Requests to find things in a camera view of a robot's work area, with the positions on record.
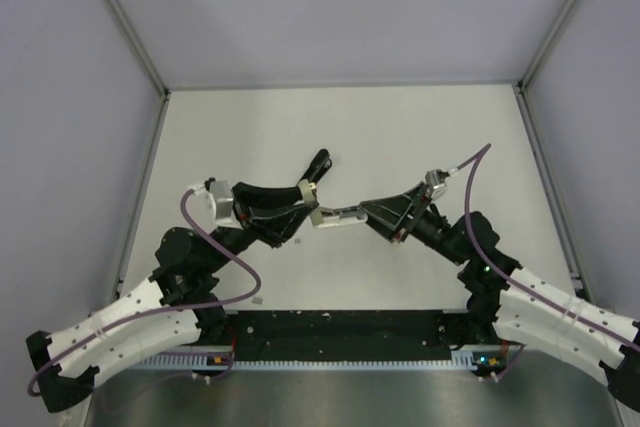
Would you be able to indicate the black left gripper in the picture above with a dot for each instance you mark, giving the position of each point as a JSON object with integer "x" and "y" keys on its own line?
{"x": 272, "y": 225}

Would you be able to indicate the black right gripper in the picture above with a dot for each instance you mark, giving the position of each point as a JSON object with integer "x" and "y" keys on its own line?
{"x": 413, "y": 203}

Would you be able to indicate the beige green stapler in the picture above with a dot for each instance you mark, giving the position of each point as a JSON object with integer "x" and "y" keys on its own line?
{"x": 325, "y": 217}

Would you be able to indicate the black stapler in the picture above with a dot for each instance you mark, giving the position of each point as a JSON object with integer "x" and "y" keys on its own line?
{"x": 318, "y": 167}

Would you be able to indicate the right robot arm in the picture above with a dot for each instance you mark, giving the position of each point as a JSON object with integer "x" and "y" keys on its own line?
{"x": 508, "y": 301}

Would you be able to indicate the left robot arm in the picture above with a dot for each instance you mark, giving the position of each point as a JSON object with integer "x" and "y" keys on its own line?
{"x": 182, "y": 301}

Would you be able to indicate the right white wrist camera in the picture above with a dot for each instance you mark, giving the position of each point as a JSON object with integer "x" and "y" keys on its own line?
{"x": 435, "y": 183}

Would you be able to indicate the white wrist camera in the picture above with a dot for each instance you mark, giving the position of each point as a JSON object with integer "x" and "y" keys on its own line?
{"x": 219, "y": 200}
{"x": 435, "y": 183}

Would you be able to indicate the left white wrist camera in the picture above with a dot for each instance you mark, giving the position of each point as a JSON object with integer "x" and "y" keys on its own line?
{"x": 219, "y": 200}

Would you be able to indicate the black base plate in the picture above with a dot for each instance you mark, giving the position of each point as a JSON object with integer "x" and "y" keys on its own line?
{"x": 340, "y": 335}

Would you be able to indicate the aluminium frame rail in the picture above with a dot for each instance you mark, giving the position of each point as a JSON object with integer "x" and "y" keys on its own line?
{"x": 136, "y": 46}

